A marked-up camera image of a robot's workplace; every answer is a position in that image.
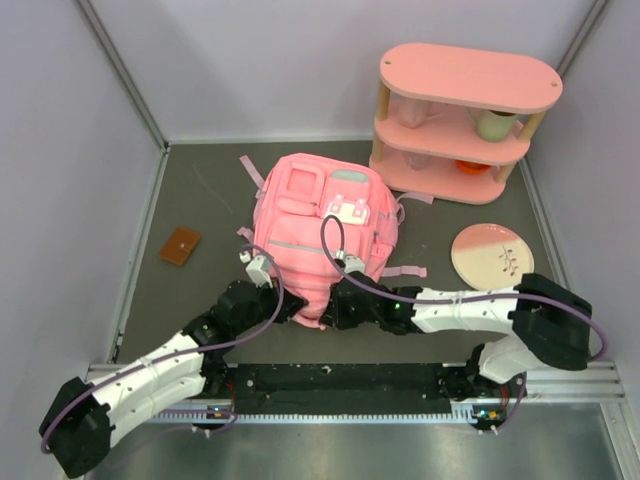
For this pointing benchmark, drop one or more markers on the pink three-tier shelf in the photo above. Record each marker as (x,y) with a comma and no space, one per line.
(453,79)

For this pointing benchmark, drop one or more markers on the pink white floral plate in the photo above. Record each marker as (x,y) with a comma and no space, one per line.
(488,256)

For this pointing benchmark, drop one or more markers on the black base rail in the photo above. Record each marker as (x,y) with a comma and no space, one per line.
(354,389)

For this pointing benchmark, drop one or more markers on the brown leather card wallet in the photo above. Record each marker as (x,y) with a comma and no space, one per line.
(179,246)

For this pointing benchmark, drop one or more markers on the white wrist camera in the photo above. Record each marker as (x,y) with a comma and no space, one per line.
(257,268)
(349,263)

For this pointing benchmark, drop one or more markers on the clear glass on shelf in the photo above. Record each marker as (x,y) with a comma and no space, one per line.
(417,161)

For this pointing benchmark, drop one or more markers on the pink student backpack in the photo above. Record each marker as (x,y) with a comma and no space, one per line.
(309,206)

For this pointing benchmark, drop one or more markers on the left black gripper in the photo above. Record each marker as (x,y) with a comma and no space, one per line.
(291,305)

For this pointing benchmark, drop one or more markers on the orange bowl on shelf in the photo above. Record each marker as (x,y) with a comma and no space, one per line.
(472,168)

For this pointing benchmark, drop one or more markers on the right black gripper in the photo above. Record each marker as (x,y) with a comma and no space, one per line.
(333,316)

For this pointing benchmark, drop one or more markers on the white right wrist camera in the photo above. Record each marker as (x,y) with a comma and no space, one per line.
(349,263)

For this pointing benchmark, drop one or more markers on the grey slotted cable duct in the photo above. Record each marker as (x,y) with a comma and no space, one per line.
(210,414)

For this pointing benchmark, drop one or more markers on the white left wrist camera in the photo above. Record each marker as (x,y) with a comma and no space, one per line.
(257,268)

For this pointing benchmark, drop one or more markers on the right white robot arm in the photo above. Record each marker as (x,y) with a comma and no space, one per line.
(539,324)

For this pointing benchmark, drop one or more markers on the pink cup on shelf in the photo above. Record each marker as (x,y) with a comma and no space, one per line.
(412,113)

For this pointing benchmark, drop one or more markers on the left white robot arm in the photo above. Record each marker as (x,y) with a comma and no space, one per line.
(87,419)

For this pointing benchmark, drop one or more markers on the green mug on shelf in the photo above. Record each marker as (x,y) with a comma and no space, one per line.
(492,125)

